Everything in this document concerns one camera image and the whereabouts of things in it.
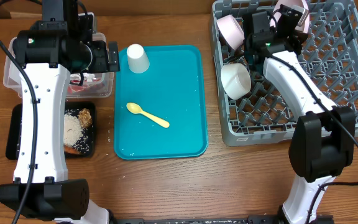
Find white round plate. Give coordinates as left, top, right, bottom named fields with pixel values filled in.
left=274, top=0, right=310, bottom=34

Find white paper cup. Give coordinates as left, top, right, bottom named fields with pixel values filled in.
left=127, top=44, right=150, bottom=73

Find red foil wrapper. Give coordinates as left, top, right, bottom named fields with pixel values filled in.
left=68, top=74, right=102, bottom=95

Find yellow plastic spoon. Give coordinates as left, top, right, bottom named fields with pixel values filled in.
left=126, top=102, right=170, bottom=128

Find brown food piece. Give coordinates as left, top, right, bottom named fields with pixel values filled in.
left=78, top=108, right=93, bottom=129

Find white small bowl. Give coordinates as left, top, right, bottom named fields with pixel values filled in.
left=221, top=63, right=252, bottom=100

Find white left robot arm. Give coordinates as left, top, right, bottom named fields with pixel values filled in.
left=0, top=1, right=120, bottom=223

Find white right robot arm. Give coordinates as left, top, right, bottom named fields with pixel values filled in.
left=242, top=4, right=358, bottom=223

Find grey dishwasher rack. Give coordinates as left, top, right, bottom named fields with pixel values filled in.
left=218, top=1, right=358, bottom=146

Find clear plastic bin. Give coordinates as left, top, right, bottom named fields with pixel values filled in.
left=4, top=30, right=113, bottom=105

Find teal serving tray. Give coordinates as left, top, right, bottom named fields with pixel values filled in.
left=114, top=45, right=208, bottom=160

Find black tray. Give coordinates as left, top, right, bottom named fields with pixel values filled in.
left=5, top=101, right=96, bottom=160

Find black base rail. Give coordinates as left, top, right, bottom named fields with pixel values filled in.
left=107, top=214, right=335, bottom=224

